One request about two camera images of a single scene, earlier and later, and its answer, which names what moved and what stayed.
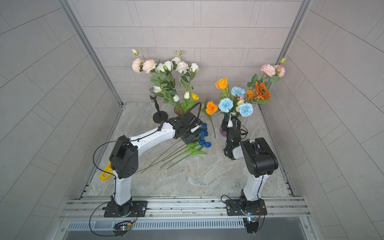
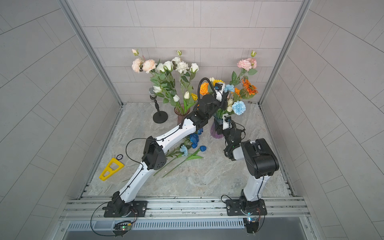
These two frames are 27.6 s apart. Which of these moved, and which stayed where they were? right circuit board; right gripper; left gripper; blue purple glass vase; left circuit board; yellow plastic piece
Moved: left gripper; blue purple glass vase
Stayed: right circuit board; left circuit board; right gripper; yellow plastic piece
